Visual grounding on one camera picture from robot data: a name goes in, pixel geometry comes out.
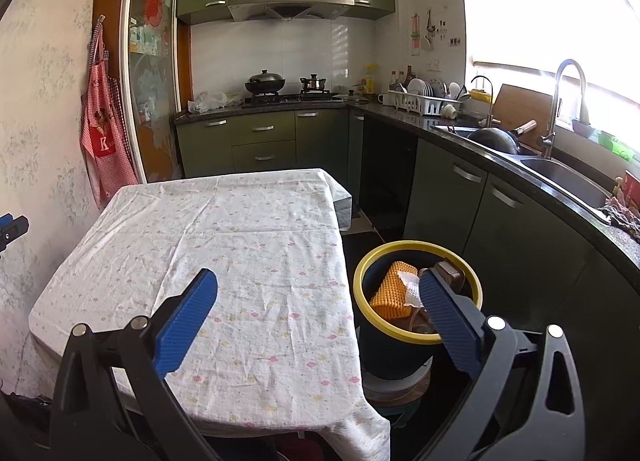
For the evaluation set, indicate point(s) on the wooden cutting board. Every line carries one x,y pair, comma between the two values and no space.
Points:
520,106

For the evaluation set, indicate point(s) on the red white wall hanging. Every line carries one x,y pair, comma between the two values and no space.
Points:
416,36

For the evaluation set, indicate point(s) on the black countertop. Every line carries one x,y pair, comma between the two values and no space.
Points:
390,113

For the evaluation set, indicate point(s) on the red container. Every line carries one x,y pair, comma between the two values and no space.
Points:
632,183

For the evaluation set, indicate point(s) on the red checkered apron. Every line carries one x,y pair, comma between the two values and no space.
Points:
107,141

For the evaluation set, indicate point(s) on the teal wooden stool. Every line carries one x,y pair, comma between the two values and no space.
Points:
395,393

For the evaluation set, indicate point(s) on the white plastic bags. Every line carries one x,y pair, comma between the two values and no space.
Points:
207,102

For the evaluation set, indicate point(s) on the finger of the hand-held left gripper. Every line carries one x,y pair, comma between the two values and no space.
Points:
15,227

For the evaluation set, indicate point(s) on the white cup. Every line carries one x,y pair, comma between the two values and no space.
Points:
448,111

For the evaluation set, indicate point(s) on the patterned rag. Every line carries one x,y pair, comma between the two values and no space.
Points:
625,213

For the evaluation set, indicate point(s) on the frosted glass sliding door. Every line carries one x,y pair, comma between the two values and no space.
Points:
150,66

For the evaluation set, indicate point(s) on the thin arched faucet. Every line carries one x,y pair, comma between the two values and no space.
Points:
490,106

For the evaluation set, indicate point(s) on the small steel pot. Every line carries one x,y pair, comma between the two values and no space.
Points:
313,83

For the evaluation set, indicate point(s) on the yellow oil bottle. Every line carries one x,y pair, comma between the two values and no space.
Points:
370,83

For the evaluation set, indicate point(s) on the green plastic container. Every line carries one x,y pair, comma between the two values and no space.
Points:
616,146

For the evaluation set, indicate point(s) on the white dish rack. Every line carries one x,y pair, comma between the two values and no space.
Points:
420,101

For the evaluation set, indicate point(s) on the steel sink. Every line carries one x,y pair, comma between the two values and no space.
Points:
565,176

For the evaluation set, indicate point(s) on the purple sink caddy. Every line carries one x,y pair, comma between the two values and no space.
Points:
583,128

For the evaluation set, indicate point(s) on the tall steel faucet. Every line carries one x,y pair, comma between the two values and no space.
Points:
552,116

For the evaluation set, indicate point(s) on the black wok with lid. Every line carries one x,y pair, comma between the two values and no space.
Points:
265,83

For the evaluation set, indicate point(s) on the clear plastic cup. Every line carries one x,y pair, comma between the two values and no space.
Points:
422,321

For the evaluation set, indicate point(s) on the yellow dish cloth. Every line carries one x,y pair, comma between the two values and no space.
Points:
482,95

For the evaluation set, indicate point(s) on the brown packet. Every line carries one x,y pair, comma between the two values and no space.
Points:
447,275

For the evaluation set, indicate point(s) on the gas stove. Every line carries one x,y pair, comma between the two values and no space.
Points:
300,98

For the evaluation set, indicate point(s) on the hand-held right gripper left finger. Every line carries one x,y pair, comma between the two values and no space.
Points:
187,321

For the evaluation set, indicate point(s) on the green lower kitchen cabinets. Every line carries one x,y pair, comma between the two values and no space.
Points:
500,221

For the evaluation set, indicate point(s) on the white tissue paper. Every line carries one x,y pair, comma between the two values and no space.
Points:
412,293

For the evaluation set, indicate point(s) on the bright window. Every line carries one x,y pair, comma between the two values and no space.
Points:
550,1

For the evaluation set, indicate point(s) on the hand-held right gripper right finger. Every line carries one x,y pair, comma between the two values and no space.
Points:
450,321

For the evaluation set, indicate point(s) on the yellow rim trash bin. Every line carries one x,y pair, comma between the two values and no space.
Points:
385,356

